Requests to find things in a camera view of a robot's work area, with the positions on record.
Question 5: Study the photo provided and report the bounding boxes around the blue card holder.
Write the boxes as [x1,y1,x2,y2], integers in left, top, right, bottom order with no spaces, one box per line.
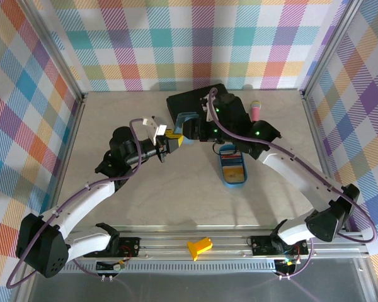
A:
[173,111,198,146]

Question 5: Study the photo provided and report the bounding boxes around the yellow credit card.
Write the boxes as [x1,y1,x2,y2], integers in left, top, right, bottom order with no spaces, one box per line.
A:
[223,165,244,184]

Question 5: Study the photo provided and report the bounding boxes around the black briefcase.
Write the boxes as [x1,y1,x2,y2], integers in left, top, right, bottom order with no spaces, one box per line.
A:
[166,83,251,133]

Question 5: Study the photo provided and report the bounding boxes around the blue plastic tray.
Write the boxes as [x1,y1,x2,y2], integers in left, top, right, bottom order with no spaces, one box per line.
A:
[218,145,248,189]

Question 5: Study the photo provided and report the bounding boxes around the yellow plastic part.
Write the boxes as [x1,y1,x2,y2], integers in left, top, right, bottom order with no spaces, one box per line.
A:
[186,238,214,262]

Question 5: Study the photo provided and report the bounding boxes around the small circuit board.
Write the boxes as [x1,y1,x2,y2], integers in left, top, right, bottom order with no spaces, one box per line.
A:
[95,260,127,272]
[274,258,300,274]

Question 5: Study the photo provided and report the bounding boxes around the grey metal sheet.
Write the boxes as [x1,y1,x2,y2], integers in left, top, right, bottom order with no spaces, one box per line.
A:
[28,272,368,302]

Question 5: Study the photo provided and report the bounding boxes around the aluminium table edge rail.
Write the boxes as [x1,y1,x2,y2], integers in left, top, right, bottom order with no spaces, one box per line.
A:
[47,92,86,221]
[301,90,341,196]

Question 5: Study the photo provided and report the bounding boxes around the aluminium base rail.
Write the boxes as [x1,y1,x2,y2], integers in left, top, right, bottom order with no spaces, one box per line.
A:
[21,225,371,262]

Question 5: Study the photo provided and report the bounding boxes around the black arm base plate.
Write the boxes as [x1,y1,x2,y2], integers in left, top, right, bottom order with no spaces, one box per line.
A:
[83,236,142,258]
[250,235,310,256]

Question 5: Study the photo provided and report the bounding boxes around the perforated metal cable duct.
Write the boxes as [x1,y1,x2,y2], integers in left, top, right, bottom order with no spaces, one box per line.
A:
[37,263,280,275]

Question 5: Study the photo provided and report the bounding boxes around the aluminium frame post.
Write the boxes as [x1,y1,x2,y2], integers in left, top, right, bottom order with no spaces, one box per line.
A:
[300,0,364,95]
[20,0,86,103]

